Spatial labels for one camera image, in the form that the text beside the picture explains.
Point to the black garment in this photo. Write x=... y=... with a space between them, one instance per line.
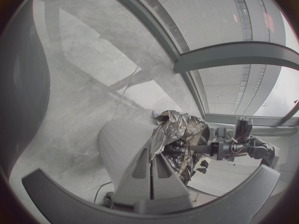
x=204 y=167

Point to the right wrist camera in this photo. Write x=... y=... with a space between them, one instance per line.
x=220 y=133

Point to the black plastic bag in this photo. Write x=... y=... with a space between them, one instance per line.
x=182 y=129

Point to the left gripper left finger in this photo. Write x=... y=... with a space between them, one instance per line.
x=140 y=188

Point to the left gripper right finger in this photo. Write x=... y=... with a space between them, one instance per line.
x=165 y=188

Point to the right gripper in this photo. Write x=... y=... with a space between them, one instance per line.
x=222 y=150

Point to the window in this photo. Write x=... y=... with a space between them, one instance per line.
x=233 y=55

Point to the white perforated basket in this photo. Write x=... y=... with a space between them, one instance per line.
x=199 y=166

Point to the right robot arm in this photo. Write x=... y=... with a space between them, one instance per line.
x=257 y=148

